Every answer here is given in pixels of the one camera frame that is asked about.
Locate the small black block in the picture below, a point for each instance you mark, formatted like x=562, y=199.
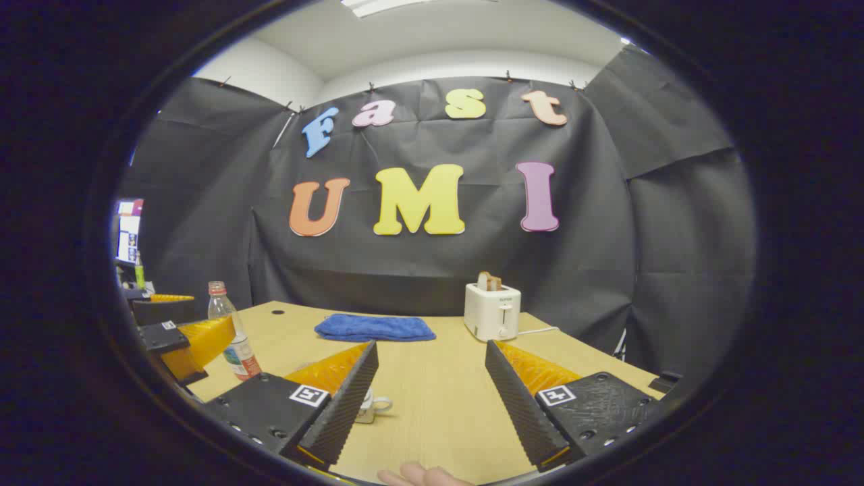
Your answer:
x=665, y=382

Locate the white teacup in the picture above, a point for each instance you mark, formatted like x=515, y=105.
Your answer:
x=366, y=408

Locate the white metal frame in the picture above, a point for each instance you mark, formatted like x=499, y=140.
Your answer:
x=620, y=341

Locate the green bottle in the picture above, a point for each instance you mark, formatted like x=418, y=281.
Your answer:
x=140, y=273

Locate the black backdrop cloth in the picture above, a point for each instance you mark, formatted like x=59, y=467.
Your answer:
x=432, y=270

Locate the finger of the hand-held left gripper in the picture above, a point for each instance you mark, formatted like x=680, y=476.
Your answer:
x=165, y=312
x=162, y=337

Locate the ceiling light panel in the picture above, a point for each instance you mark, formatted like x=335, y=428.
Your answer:
x=378, y=5

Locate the clear plastic water bottle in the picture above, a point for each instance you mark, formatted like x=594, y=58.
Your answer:
x=241, y=354

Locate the white toaster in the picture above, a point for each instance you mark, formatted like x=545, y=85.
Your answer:
x=491, y=314

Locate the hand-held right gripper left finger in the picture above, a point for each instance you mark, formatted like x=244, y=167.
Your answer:
x=344, y=405

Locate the computer monitor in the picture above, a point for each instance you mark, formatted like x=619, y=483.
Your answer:
x=128, y=233

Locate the blue towel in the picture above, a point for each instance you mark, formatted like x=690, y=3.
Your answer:
x=374, y=327

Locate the toast slice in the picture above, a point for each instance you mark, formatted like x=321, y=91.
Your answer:
x=489, y=281

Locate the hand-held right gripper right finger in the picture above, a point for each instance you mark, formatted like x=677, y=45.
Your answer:
x=520, y=412

